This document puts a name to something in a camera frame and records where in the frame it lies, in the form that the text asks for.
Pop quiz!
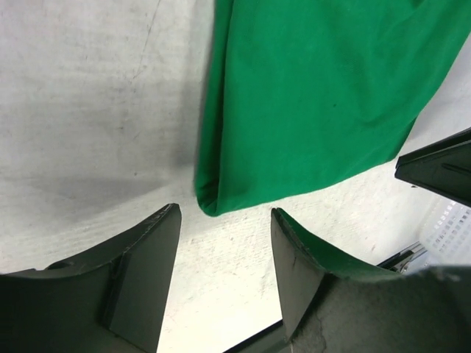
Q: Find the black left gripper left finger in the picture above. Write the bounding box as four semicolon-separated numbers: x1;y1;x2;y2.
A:
1;204;182;352

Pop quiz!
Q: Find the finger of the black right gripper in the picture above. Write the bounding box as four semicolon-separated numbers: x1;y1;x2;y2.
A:
394;129;471;206

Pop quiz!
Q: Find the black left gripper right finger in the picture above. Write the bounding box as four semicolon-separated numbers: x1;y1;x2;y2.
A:
271;208;470;352

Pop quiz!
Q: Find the green t shirt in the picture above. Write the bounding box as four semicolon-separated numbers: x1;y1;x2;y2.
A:
194;1;470;216

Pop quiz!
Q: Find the white plastic basket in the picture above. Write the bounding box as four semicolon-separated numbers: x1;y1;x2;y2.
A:
419;196;470;266

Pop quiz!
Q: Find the aluminium frame rail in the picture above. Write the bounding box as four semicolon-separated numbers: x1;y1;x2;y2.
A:
378;242;428;273

